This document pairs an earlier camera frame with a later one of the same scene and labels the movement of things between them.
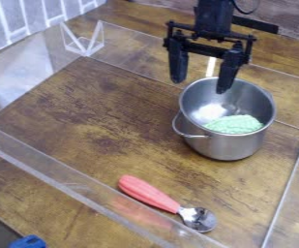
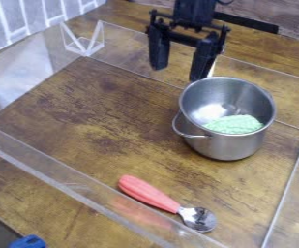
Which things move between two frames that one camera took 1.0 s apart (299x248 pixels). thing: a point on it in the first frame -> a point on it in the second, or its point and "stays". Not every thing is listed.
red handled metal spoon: (196, 218) stays
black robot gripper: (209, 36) -> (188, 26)
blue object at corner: (28, 241) stays
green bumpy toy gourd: (238, 123) stays
